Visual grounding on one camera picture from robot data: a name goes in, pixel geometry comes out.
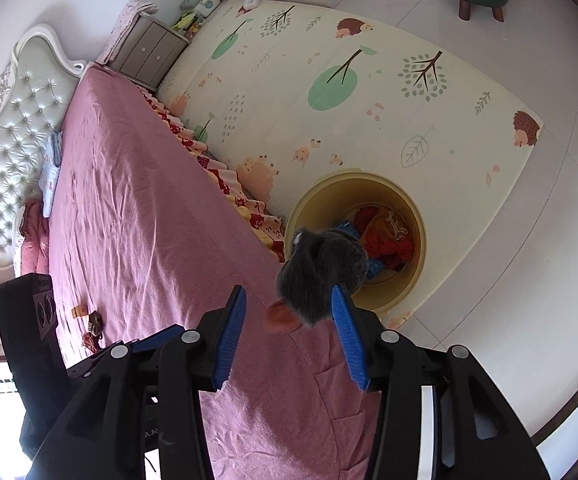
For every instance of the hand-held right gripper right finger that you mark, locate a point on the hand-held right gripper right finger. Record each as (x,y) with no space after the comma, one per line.
(351,350)

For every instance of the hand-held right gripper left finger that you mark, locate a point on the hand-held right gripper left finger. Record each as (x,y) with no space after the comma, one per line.
(230,340)

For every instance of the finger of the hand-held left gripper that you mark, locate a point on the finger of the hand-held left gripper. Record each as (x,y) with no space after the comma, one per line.
(159,338)
(89,362)

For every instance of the grey sock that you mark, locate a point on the grey sock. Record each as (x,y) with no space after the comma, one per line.
(319,275)

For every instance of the yellow plastic bin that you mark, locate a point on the yellow plastic bin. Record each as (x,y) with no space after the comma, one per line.
(319,195)

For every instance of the red snack packet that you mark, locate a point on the red snack packet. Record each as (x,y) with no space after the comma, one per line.
(90,342)

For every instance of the red and silver snack wrapper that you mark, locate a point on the red and silver snack wrapper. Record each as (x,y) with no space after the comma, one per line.
(94,323)

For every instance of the gold cardboard box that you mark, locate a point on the gold cardboard box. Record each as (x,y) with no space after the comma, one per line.
(79,312)

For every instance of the folded pink quilt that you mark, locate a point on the folded pink quilt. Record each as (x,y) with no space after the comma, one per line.
(34,245)

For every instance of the floral bed skirt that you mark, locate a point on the floral bed skirt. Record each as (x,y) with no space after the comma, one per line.
(219,180)

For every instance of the folded light blue blanket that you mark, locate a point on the folded light blue blanket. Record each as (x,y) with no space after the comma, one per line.
(51,170)

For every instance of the tufted green headboard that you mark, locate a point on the tufted green headboard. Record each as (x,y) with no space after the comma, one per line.
(24,125)

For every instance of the printed play mat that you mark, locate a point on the printed play mat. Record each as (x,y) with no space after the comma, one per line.
(294,60)

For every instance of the grey nightstand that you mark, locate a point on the grey nightstand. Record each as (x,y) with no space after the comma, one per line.
(144,50)

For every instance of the yellow-green toy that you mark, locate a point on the yellow-green toy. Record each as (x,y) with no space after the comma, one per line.
(186,22)

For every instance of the pink patterned cloth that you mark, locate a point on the pink patterned cloth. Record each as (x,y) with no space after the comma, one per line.
(131,15)

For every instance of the white tissue box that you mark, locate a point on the white tissue box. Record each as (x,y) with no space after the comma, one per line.
(251,4)

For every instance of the green and white storage box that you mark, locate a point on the green and white storage box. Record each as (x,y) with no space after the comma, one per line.
(204,2)

